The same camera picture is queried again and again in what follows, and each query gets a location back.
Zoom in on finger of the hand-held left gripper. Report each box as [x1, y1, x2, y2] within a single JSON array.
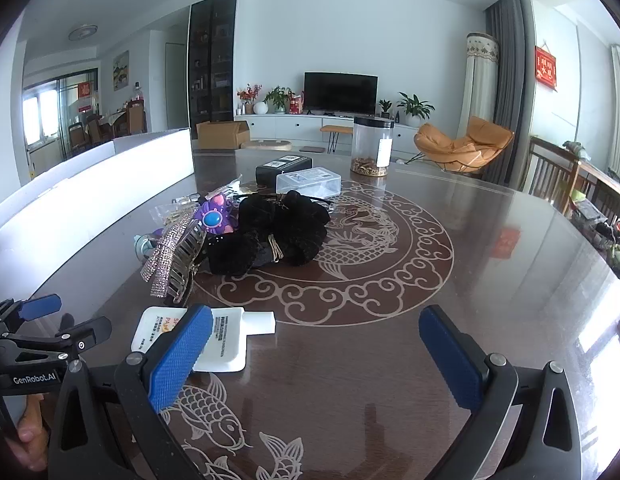
[[5, 316, 113, 361], [0, 294, 62, 339]]

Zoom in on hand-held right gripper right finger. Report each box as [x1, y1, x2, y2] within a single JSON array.
[[418, 304, 590, 480]]

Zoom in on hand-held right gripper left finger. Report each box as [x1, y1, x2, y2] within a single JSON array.
[[49, 304, 225, 480]]

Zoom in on white lotion bottle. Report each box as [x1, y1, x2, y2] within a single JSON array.
[[131, 305, 277, 374]]

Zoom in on black printed box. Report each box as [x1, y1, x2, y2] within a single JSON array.
[[255, 155, 313, 187]]

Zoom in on clear plastic box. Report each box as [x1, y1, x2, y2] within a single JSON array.
[[276, 167, 343, 199]]

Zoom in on person's left hand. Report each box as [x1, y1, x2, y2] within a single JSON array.
[[15, 394, 52, 457]]

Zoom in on silver hair claw clip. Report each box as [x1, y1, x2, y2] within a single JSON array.
[[167, 220, 211, 306]]

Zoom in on rhinestone bow hair clip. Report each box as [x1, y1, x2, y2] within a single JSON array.
[[140, 209, 198, 301]]

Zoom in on grey teal hair clip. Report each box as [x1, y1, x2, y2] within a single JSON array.
[[134, 233, 157, 262]]

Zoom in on purple flower hair clip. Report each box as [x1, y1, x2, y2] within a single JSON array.
[[192, 195, 241, 235]]

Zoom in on clear packet of hair pins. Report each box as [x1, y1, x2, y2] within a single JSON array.
[[151, 194, 201, 226]]

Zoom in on wooden dining chair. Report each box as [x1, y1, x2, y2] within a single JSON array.
[[67, 121, 89, 156], [126, 100, 149, 135]]

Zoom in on glass sliding door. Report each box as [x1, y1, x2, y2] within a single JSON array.
[[22, 67, 99, 162]]

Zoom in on wooden slatted chair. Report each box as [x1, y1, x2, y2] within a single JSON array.
[[527, 135, 620, 227]]

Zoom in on orange lounge chair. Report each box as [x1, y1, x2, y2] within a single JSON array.
[[407, 115, 515, 175]]

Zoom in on cardboard box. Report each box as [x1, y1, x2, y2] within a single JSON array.
[[196, 120, 251, 150]]

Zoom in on clear plastic jar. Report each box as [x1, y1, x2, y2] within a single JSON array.
[[351, 116, 395, 178]]

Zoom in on white TV cabinet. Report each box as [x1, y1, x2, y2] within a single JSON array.
[[234, 112, 427, 159]]

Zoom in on large potted plant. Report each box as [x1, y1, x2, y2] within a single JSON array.
[[396, 92, 436, 127]]

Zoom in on wooden bench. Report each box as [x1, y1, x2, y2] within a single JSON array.
[[320, 124, 355, 154]]

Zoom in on red flowers in vase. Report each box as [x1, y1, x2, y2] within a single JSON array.
[[237, 83, 263, 115]]

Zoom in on green leafy potted plant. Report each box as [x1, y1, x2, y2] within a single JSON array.
[[264, 85, 296, 114]]

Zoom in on covered standing air conditioner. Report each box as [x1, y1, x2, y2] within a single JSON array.
[[457, 32, 501, 137]]

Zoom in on grey curtain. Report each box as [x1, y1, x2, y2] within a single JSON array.
[[484, 0, 533, 191]]

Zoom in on television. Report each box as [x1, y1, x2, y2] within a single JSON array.
[[304, 72, 379, 116]]

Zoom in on dark glass display cabinet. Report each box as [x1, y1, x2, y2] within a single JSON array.
[[187, 0, 239, 126]]

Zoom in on wall painting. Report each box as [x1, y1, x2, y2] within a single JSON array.
[[113, 50, 131, 92]]

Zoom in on red wall hanging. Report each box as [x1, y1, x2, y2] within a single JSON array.
[[534, 46, 560, 92]]

